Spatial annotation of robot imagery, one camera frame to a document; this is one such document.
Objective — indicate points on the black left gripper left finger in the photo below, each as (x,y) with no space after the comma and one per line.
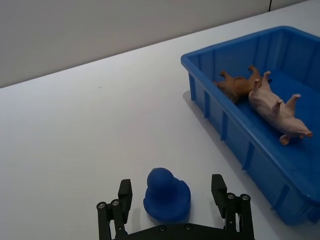
(117,212)

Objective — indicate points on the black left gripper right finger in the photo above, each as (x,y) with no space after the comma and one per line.
(233,212)

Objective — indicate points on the blue rubber duck toy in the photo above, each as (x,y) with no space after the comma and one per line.
(166,197)

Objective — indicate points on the blue plastic bin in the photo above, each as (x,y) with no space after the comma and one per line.
(252,150)

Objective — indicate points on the pink toy pig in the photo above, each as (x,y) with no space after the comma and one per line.
(277,110)

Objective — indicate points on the brown toy animal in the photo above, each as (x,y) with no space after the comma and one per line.
(240,86)

